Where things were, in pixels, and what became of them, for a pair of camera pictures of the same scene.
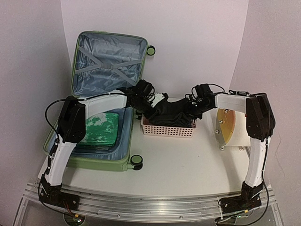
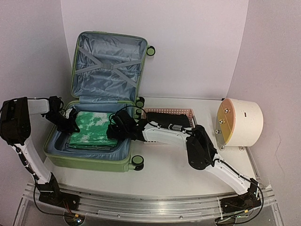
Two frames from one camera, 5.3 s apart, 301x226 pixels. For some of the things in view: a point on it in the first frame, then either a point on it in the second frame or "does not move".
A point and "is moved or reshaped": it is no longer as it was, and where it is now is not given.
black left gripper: [150, 115] → [68, 127]
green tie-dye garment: [101, 129] does not move
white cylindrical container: [231, 128] does not move
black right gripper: [189, 108] → [112, 133]
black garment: [176, 114] is moved or reshaped
